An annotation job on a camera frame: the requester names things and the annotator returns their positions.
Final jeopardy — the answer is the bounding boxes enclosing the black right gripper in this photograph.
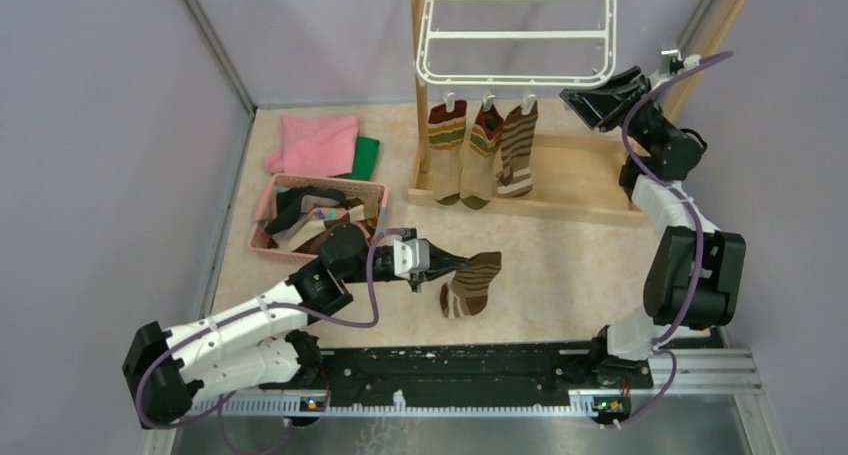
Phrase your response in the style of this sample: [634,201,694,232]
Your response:
[559,66,673,152]

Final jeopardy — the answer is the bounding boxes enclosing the brown beige striped sock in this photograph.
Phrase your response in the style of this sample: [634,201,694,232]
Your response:
[496,102,538,198]

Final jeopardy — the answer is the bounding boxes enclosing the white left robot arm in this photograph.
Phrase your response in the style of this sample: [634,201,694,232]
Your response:
[122,222,471,430]

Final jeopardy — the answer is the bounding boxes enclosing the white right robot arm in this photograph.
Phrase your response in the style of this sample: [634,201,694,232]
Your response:
[560,67,747,387]

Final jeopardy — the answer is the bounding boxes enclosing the white clip drying hanger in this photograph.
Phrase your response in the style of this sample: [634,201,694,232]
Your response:
[417,0,618,89]

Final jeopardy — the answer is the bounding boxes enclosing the wooden rack base tray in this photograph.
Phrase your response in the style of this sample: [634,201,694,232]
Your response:
[405,130,649,228]

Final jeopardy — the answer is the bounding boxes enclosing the green cloth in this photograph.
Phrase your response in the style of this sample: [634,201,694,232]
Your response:
[339,136,380,181]

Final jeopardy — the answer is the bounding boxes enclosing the pink perforated basket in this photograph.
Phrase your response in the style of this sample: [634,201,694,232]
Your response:
[247,173,389,265]

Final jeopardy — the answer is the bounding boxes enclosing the pink towel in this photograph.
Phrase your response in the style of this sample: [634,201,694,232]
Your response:
[263,115,359,177]

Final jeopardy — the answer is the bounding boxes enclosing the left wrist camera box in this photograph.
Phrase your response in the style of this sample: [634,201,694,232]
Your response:
[392,238,430,280]

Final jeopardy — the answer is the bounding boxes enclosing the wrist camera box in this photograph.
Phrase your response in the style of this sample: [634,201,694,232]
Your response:
[650,43,701,88]
[392,238,430,280]

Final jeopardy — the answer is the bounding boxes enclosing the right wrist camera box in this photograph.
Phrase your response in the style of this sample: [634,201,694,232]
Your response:
[650,43,701,88]

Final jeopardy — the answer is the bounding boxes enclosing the left wooden rack post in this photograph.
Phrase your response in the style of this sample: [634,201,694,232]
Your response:
[410,0,429,187]

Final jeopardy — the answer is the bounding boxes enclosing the wooden rack post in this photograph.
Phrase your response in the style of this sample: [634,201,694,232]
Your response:
[663,0,749,121]
[410,0,429,187]

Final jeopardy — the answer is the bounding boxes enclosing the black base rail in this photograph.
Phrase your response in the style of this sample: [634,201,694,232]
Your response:
[258,339,654,394]

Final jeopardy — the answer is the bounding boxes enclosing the right wooden rack post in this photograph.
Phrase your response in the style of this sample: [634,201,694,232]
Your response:
[663,0,749,121]

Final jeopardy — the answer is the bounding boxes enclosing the white cable duct strip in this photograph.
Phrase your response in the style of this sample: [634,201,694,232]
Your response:
[222,390,628,418]

